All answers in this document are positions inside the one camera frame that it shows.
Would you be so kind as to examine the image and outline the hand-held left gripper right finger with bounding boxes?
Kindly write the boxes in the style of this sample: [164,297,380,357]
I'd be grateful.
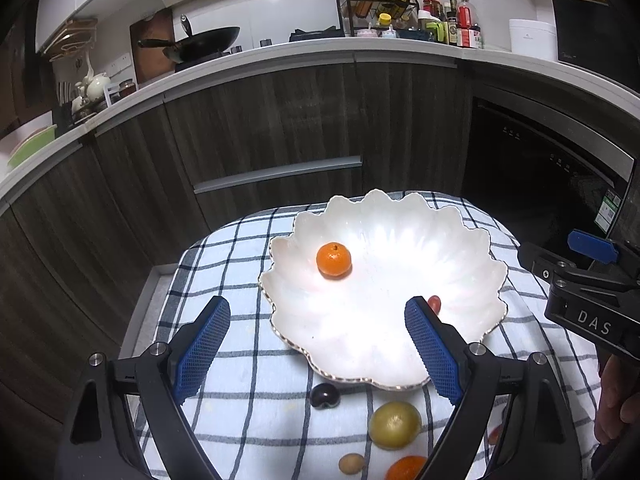
[404,296,583,480]

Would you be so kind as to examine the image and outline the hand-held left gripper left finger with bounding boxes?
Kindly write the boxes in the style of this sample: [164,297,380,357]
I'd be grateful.
[52,296,232,480]

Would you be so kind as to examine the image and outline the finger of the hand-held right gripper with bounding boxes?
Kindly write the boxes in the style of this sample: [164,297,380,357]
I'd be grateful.
[567,230,640,281]
[517,242,581,283]

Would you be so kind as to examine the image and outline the white scalloped bowl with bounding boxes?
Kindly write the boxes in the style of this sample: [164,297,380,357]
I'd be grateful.
[257,189,509,392]

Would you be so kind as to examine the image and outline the yellow-green pear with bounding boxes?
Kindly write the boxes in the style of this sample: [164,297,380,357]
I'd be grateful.
[368,401,422,450]

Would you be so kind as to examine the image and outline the orange tangerine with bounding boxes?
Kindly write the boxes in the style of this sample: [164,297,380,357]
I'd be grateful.
[386,455,428,480]
[316,242,353,279]

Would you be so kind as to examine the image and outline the person's right hand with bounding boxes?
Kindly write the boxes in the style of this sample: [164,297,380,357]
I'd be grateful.
[595,359,640,446]

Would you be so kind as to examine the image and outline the green label sticker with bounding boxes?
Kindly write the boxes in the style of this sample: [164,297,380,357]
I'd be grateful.
[595,190,623,234]

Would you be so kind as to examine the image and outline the blue checked white tablecloth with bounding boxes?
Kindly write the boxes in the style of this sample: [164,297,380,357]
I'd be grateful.
[132,190,608,480]

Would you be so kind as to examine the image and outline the black built-in dishwasher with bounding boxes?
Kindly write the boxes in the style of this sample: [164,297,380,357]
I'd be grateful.
[462,87,633,243]

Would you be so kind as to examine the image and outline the dark purple plum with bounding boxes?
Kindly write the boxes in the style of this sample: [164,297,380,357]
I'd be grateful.
[309,383,341,410]

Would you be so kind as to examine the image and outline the black countertop appliance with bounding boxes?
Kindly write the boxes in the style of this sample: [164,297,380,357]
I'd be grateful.
[551,0,640,81]

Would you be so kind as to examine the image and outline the white round container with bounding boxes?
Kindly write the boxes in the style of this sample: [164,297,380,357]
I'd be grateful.
[509,19,557,61]

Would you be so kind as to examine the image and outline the dark wood kitchen cabinet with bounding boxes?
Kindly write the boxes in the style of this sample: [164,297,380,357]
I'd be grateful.
[0,50,473,411]

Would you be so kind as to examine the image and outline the red liquid bottle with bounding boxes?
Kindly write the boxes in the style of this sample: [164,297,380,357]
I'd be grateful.
[457,0,484,50]

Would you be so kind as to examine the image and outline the dark sauce bottle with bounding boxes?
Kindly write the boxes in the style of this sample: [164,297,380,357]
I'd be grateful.
[446,2,460,47]

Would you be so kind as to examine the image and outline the green tray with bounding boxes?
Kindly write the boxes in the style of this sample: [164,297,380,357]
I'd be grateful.
[7,124,58,168]

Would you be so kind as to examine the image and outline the dish drying rack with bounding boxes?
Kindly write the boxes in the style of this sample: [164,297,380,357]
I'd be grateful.
[55,80,112,126]

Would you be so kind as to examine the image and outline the white teapot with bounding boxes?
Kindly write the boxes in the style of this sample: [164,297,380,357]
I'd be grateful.
[82,72,112,99]

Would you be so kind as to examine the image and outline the wooden cutting board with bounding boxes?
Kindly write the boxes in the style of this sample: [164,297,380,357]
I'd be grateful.
[130,8,176,86]

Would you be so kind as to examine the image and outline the black wok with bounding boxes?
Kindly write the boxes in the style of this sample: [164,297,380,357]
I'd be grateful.
[137,26,241,64]

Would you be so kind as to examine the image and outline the wooden hanging rack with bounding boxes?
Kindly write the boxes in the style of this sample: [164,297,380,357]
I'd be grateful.
[50,17,98,62]

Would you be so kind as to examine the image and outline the grey drawer handle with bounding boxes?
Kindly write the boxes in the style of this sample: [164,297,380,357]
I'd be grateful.
[192,156,363,195]

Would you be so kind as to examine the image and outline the black wire spice rack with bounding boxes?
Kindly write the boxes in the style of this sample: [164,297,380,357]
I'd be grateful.
[336,0,420,38]

